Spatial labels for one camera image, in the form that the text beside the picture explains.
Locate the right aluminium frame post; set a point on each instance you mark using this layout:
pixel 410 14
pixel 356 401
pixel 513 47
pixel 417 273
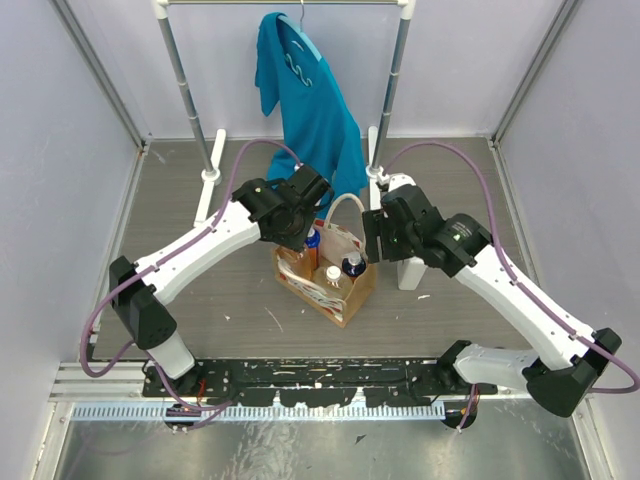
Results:
pixel 559 23

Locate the metal clothes rack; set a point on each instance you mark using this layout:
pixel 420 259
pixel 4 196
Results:
pixel 211 156

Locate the blue orange pump bottle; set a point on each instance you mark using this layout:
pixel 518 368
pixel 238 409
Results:
pixel 312 243

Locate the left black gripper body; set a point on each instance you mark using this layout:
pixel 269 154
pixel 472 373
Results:
pixel 310 182

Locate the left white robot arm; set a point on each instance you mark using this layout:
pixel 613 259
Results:
pixel 142 290

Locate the white bottle grey cap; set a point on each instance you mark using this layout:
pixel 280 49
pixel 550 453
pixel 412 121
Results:
pixel 410 273

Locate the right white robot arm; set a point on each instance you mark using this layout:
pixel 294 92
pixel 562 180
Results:
pixel 565 358

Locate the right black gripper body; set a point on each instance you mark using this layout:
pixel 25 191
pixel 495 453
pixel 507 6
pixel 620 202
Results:
pixel 395 244

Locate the aluminium frame post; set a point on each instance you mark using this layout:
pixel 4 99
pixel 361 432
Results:
pixel 559 23
pixel 96 67

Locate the blue orange spray bottle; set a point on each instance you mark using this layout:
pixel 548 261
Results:
pixel 353 265

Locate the white slotted cable duct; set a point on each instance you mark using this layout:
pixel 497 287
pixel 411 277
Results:
pixel 160 411

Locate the teal t-shirt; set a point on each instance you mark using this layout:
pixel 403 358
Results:
pixel 292 75

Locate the white cap clear bottle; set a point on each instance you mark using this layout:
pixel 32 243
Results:
pixel 333 281

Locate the left aluminium frame post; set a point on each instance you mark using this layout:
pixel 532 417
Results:
pixel 96 67

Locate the clothes hanger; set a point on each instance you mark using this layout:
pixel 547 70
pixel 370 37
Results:
pixel 299 24

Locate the aluminium front rail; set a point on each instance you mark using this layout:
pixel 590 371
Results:
pixel 127 379

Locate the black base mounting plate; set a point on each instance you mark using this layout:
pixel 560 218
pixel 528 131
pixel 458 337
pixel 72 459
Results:
pixel 316 382

